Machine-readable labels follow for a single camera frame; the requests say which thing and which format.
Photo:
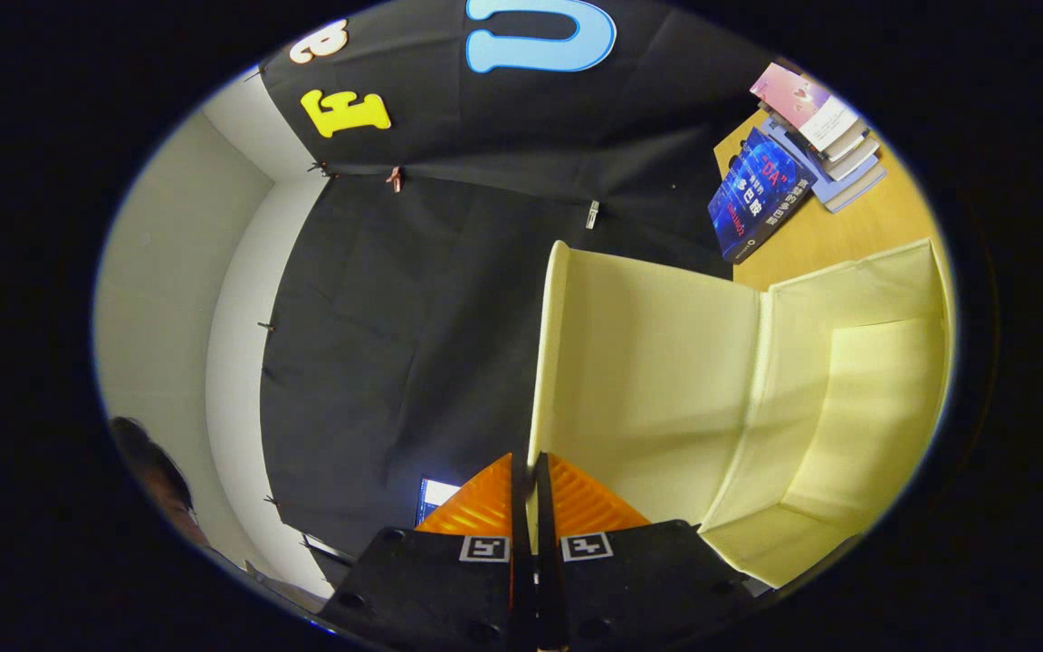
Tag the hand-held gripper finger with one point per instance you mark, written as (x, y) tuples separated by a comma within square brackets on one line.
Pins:
[(547, 561), (524, 561)]

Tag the pale yellow fabric storage box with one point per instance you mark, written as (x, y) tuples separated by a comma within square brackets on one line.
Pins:
[(648, 380)]

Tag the black backdrop cloth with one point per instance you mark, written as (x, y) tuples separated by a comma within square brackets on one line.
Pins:
[(395, 317)]

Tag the silver clip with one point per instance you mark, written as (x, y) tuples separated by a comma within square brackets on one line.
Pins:
[(591, 215)]

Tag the person's head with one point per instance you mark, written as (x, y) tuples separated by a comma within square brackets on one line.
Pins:
[(155, 471)]

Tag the pink clip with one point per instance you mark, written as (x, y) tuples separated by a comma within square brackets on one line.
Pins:
[(394, 178)]

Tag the dark blue book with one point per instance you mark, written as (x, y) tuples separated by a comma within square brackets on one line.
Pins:
[(757, 195)]

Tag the lavender book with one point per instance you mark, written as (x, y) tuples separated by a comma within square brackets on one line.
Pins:
[(856, 192)]

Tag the white thin book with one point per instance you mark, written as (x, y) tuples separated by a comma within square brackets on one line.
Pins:
[(852, 152)]

